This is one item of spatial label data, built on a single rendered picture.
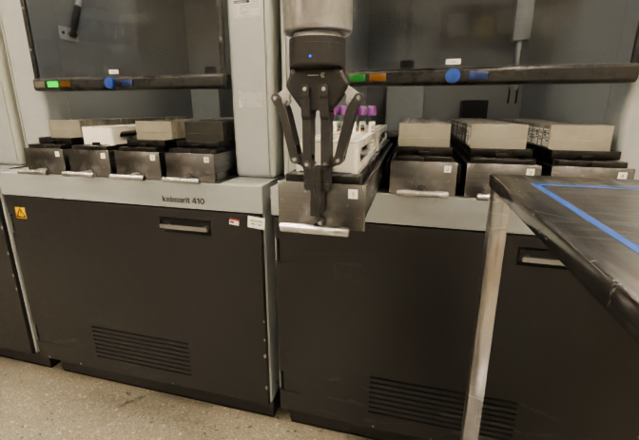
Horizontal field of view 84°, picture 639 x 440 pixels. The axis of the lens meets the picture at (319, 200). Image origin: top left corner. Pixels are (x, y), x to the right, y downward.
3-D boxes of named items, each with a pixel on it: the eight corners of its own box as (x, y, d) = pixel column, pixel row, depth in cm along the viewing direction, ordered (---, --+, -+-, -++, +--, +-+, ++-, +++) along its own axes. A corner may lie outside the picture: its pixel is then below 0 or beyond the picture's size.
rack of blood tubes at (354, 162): (334, 156, 85) (334, 129, 84) (376, 158, 83) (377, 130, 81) (295, 179, 57) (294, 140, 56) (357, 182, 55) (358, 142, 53)
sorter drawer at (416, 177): (399, 155, 142) (401, 131, 139) (436, 156, 138) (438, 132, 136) (386, 198, 73) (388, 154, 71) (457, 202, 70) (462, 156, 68)
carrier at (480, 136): (523, 152, 78) (527, 124, 76) (526, 153, 76) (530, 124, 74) (466, 151, 80) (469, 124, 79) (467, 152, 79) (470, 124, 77)
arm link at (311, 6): (295, 2, 50) (295, 47, 52) (270, -20, 42) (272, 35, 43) (358, -3, 48) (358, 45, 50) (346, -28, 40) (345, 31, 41)
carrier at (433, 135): (449, 150, 81) (451, 124, 80) (450, 151, 79) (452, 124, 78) (396, 149, 84) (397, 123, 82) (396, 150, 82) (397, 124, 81)
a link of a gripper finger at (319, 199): (320, 164, 52) (325, 164, 52) (319, 211, 54) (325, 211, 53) (315, 167, 49) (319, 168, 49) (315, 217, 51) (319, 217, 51)
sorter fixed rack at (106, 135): (156, 140, 127) (154, 123, 126) (181, 141, 125) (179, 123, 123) (84, 149, 99) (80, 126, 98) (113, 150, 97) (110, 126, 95)
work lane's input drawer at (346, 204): (350, 162, 120) (351, 136, 118) (392, 164, 117) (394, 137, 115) (266, 235, 52) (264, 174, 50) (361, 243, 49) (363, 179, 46)
